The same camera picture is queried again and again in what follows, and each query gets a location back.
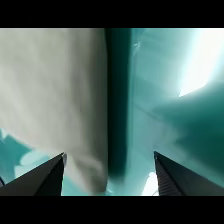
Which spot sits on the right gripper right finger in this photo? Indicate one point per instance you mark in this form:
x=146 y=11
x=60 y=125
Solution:
x=181 y=180

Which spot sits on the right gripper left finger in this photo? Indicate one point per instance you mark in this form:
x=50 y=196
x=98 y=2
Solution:
x=43 y=180

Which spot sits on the pale grey garment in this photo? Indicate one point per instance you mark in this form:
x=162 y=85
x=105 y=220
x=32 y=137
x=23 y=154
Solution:
x=50 y=90

